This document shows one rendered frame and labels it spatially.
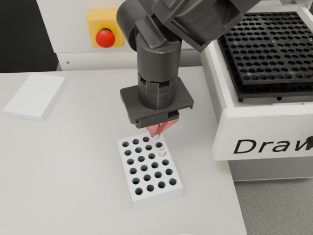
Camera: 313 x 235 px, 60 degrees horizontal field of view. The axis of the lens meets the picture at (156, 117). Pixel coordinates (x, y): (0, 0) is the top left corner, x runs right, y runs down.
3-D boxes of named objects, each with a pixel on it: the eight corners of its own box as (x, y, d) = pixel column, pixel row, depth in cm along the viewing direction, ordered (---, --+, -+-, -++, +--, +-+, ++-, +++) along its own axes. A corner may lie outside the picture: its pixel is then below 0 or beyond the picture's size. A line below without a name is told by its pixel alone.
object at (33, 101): (42, 121, 57) (40, 116, 56) (5, 115, 58) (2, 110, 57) (67, 82, 65) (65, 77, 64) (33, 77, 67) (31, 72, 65)
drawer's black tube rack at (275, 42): (329, 104, 50) (347, 77, 45) (234, 108, 50) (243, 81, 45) (285, 37, 65) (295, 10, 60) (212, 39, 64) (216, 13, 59)
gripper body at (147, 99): (119, 97, 44) (116, 60, 38) (177, 83, 46) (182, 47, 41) (131, 127, 40) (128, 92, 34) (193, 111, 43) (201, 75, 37)
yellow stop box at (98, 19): (124, 49, 61) (120, 19, 55) (91, 50, 61) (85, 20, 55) (124, 36, 64) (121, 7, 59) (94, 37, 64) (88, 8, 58)
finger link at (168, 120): (126, 125, 51) (123, 89, 43) (162, 115, 52) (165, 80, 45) (138, 155, 47) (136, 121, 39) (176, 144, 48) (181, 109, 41)
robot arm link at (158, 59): (146, 49, 31) (191, 39, 32) (126, 17, 35) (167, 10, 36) (146, 92, 36) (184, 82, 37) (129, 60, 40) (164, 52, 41)
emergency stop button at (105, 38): (115, 49, 58) (113, 32, 55) (97, 50, 58) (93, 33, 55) (116, 41, 60) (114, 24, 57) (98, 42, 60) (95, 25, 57)
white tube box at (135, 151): (181, 197, 46) (183, 187, 43) (134, 211, 45) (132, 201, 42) (160, 141, 54) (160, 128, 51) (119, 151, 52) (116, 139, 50)
